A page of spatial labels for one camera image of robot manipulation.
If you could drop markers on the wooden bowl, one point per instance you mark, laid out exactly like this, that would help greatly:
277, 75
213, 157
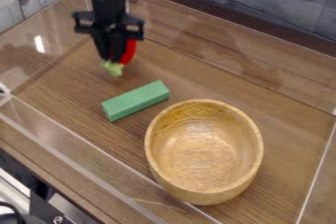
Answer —
204, 151

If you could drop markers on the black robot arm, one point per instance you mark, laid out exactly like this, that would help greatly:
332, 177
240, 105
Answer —
114, 29

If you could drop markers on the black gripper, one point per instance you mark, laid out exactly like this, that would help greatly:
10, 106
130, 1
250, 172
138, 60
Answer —
109, 17

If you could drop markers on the red plush fruit green stem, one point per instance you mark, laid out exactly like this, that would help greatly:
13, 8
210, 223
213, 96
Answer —
114, 68

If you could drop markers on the black metal clamp bracket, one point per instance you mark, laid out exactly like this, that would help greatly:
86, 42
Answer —
45, 212

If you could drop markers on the green rectangular block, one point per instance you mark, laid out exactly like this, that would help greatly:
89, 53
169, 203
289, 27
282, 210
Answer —
134, 100

